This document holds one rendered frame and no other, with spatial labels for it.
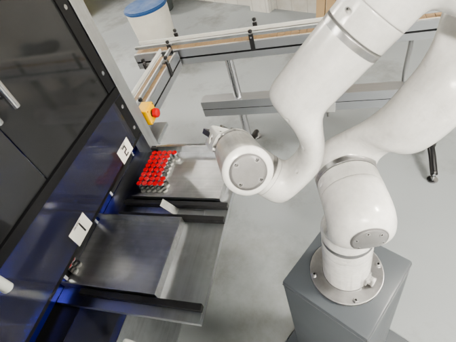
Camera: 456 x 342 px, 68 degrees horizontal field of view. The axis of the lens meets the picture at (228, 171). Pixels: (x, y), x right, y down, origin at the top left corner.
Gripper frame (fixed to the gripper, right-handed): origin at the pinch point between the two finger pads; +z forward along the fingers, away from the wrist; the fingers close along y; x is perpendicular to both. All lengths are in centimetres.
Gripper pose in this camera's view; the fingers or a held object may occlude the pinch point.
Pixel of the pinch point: (226, 133)
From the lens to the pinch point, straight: 83.0
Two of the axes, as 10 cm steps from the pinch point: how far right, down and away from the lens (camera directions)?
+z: -1.2, -3.0, 9.5
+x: 2.8, -9.2, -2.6
